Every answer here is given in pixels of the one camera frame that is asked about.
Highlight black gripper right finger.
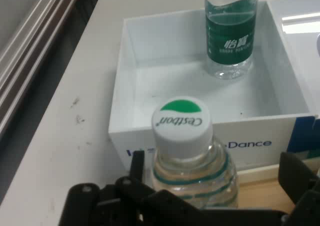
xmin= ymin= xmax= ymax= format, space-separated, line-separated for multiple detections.
xmin=278 ymin=151 xmax=320 ymax=226

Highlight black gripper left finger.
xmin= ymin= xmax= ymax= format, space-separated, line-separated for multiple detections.
xmin=59 ymin=150 xmax=156 ymax=226

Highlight white box with blue print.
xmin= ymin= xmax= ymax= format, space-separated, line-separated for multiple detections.
xmin=107 ymin=0 xmax=320 ymax=173

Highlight plain white box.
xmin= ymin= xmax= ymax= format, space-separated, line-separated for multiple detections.
xmin=266 ymin=0 xmax=320 ymax=159

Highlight aluminium window frame rails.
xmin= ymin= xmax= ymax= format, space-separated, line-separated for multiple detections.
xmin=0 ymin=0 xmax=83 ymax=136

